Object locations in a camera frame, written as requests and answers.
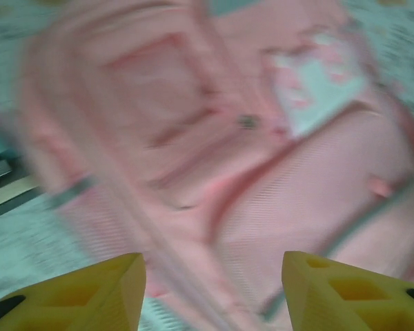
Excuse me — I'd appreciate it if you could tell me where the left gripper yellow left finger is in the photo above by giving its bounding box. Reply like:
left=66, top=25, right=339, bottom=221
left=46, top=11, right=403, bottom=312
left=0, top=252, right=146, bottom=331

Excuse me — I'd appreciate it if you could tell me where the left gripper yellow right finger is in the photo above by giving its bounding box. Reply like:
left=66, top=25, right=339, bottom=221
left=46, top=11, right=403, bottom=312
left=283, top=250, right=414, bottom=331

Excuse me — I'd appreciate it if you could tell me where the pink student backpack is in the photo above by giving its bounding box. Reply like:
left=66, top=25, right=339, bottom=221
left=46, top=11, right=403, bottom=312
left=17, top=0, right=414, bottom=331

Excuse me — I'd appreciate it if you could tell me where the teal wooden board eraser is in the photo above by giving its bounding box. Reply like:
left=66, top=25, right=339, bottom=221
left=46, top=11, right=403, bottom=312
left=0, top=126, right=44, bottom=221

